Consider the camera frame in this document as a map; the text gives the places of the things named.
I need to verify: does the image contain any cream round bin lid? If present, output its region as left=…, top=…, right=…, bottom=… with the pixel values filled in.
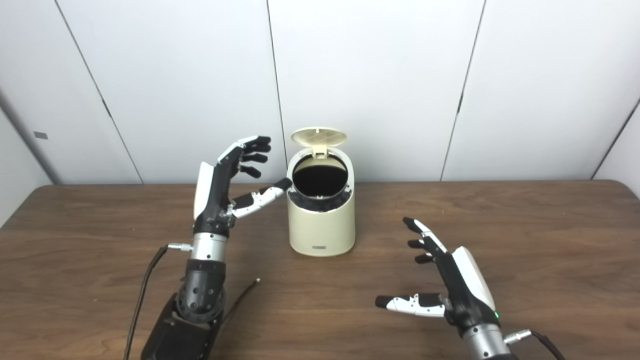
left=291, top=127, right=348, bottom=160

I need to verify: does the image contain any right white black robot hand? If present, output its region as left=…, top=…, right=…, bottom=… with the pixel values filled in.
left=375, top=217, right=501, bottom=333

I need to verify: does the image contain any cream-colored bin body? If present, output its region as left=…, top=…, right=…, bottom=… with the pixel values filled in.
left=287, top=146, right=356, bottom=257

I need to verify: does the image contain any thin dark loose cable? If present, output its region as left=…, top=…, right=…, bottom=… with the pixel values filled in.
left=220, top=278, right=262, bottom=326

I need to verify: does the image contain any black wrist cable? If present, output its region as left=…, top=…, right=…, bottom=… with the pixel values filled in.
left=504, top=329, right=566, bottom=360
left=123, top=243, right=194, bottom=360

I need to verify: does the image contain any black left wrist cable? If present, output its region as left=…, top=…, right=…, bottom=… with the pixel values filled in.
left=123, top=243, right=194, bottom=360

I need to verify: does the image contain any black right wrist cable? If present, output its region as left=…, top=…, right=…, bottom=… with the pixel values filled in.
left=504, top=329, right=566, bottom=360

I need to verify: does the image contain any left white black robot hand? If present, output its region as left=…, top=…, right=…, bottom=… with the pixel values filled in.
left=193, top=135, right=293, bottom=238

